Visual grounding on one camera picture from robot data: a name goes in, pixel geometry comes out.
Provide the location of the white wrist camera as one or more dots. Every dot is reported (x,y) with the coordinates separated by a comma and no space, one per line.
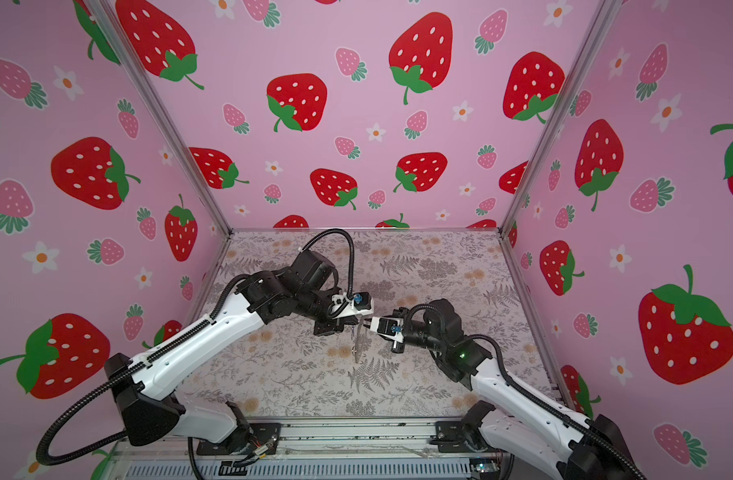
(390,328)
(359,305)

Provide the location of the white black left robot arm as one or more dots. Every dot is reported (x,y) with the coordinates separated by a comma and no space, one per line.
(144,386)

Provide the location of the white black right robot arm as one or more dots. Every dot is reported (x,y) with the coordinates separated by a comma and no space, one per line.
(477,362)

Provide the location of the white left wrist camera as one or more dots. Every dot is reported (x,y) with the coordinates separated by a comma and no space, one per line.
(359,305)

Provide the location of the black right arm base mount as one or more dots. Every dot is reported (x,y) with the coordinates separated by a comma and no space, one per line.
(464,435)

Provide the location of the left aluminium corner post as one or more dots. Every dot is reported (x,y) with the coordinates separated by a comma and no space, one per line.
(110,26)

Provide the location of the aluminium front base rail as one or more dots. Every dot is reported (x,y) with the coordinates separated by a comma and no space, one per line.
(395,436)

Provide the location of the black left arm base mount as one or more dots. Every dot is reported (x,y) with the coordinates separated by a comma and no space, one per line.
(250,441)

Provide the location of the grey slotted cable duct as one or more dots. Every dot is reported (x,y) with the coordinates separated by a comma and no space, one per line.
(387,468)

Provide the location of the aluminium corner post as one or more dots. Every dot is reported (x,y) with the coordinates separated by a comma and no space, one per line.
(596,35)
(110,26)

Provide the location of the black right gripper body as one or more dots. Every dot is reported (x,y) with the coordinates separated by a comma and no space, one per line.
(397,347)

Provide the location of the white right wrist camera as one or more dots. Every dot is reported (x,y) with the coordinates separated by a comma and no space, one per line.
(390,328)

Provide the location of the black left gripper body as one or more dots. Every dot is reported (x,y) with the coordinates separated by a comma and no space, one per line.
(328,325)

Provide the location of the right aluminium corner post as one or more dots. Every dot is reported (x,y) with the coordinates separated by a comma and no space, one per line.
(596,35)

